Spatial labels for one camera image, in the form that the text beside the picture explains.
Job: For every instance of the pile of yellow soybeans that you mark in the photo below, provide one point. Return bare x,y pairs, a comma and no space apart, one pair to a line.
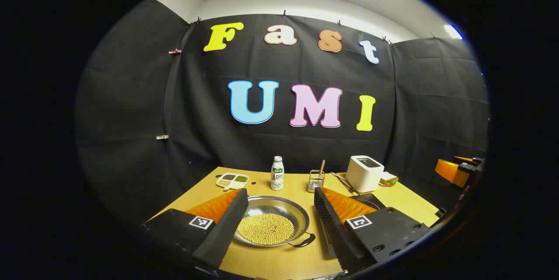
266,227

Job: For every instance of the white toaster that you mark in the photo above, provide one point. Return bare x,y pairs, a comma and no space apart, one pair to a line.
364,175

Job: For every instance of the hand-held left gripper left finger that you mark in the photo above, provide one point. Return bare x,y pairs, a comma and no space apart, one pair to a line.
227,223

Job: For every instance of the white drink bottle green label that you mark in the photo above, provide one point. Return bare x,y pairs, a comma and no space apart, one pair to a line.
277,177

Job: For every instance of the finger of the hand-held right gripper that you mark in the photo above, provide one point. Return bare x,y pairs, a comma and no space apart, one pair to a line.
450,171

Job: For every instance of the white divided dish with beans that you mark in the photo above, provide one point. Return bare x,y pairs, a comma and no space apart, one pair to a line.
231,180

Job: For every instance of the black induction cooktop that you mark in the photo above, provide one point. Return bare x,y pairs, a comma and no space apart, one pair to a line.
371,202

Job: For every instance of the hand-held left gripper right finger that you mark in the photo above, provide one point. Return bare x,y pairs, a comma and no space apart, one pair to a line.
334,227

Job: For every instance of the sandwich with lettuce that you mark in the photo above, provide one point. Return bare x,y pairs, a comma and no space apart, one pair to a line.
388,179

